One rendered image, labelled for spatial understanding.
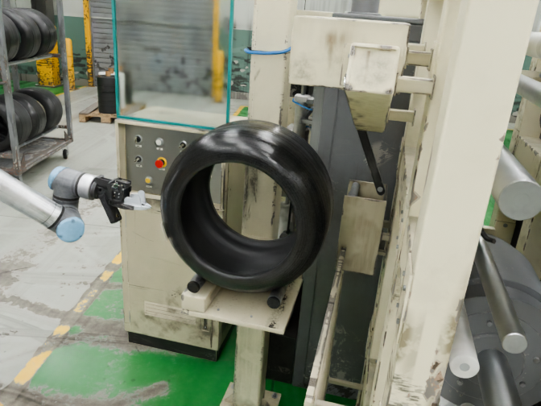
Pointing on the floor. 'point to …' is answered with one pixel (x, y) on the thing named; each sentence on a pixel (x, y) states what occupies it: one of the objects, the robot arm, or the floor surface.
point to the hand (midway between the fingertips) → (147, 209)
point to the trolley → (19, 52)
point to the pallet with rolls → (105, 102)
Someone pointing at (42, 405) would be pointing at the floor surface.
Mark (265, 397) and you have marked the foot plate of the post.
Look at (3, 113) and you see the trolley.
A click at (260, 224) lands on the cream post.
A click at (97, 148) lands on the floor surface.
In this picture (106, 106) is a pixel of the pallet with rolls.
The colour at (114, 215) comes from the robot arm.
